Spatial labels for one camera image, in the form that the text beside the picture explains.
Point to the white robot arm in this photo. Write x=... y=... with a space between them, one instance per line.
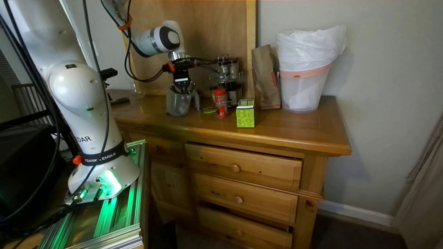
x=65 y=62

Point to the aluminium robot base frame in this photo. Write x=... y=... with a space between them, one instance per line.
x=110 y=224

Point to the wooden dresser with drawers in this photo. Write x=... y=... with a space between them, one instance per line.
x=258 y=187

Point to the white lined trash bin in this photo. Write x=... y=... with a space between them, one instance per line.
x=305 y=58

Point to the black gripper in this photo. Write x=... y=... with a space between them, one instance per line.
x=180 y=75

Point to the brown paper bag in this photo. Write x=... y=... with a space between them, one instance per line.
x=267 y=93

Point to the metal spice rack with jars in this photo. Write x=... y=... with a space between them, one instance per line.
x=227 y=76

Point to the green tea box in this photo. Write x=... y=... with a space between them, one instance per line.
x=245 y=114

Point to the translucent plastic measuring jug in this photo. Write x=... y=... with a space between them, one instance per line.
x=177 y=104

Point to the red lid spice bottle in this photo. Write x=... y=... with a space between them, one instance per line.
x=220 y=101

